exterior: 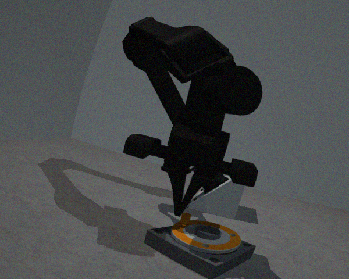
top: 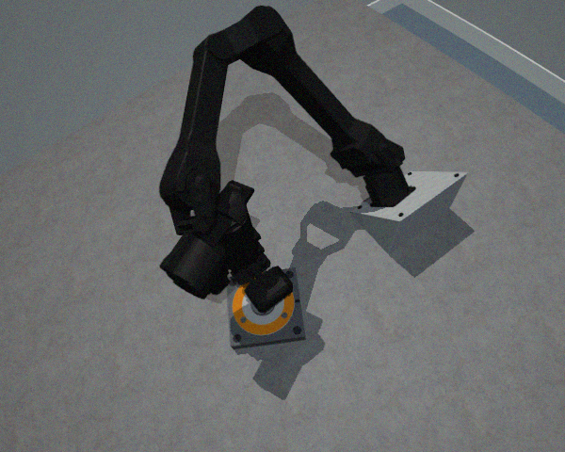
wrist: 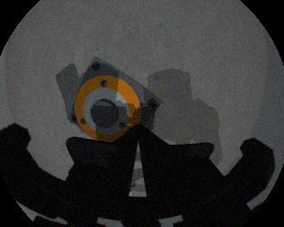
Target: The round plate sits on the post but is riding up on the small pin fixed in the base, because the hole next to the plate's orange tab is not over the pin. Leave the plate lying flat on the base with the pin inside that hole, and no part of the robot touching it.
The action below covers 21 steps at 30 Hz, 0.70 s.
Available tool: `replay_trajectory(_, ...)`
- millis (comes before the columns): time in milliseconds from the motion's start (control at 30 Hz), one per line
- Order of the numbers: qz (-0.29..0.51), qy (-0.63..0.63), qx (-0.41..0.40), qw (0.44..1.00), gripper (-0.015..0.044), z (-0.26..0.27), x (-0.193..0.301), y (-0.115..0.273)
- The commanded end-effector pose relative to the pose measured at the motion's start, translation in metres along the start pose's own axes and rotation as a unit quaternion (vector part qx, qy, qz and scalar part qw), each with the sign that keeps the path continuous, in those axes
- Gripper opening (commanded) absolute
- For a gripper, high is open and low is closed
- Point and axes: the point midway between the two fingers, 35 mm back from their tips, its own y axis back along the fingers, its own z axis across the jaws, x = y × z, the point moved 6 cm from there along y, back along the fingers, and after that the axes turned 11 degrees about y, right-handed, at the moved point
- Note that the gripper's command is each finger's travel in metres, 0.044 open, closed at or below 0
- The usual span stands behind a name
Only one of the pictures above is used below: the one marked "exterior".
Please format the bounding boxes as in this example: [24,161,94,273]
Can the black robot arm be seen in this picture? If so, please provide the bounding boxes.
[122,17,262,174]

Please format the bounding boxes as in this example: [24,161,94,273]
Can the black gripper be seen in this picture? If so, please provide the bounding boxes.
[123,106,258,217]

